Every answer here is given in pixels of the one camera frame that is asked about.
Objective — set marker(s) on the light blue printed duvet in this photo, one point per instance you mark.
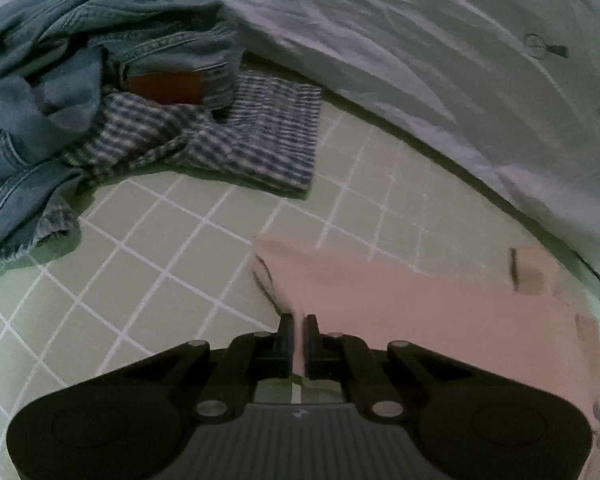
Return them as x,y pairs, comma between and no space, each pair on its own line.
404,35

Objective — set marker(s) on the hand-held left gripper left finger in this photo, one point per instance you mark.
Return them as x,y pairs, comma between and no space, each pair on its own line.
286,332

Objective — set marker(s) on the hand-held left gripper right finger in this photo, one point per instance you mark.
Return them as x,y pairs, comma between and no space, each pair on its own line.
312,332

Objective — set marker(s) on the green checked bed sheet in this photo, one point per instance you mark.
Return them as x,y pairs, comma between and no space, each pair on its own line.
155,260

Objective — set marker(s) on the cream hoodie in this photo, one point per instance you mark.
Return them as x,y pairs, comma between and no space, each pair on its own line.
429,310

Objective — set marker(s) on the blue checked shirt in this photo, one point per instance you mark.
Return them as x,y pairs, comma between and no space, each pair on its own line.
270,130

